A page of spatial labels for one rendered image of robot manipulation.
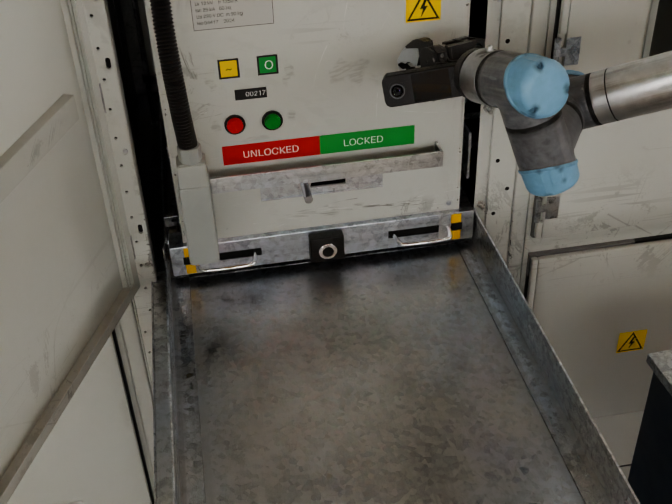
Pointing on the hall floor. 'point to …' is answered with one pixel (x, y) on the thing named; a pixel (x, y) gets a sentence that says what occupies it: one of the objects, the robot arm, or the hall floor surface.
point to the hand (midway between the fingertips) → (399, 63)
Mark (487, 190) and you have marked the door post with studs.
